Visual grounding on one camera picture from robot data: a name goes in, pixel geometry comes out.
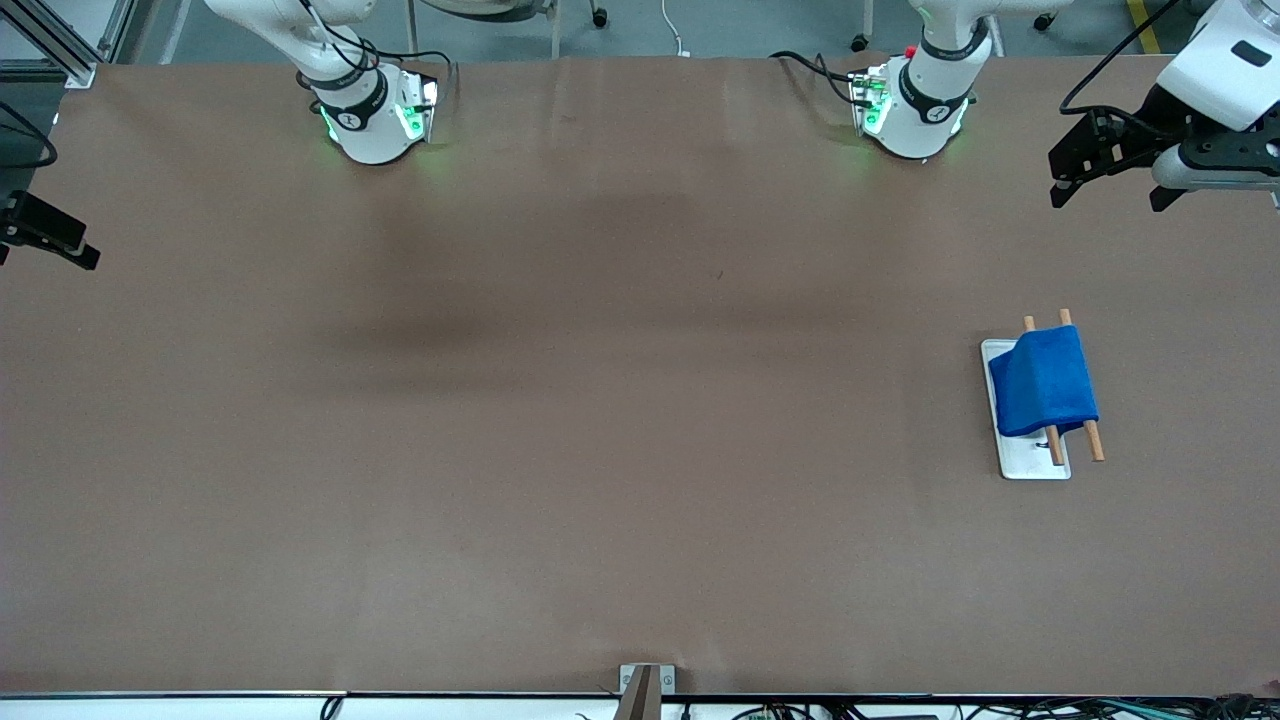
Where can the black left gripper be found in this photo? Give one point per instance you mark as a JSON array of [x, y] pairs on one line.
[[1147, 124]]

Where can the blue microfibre towel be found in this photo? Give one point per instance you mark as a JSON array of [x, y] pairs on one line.
[[1045, 385]]

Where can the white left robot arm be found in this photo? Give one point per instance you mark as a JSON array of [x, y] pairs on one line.
[[920, 110]]

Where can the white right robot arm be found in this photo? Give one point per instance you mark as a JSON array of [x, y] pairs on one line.
[[365, 125]]

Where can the wooden rack rod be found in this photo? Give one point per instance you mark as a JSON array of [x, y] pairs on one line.
[[1095, 440], [1054, 448]]

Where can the aluminium frame profile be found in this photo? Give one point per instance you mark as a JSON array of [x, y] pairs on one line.
[[60, 55]]

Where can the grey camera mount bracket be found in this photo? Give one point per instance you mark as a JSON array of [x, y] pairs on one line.
[[645, 690]]

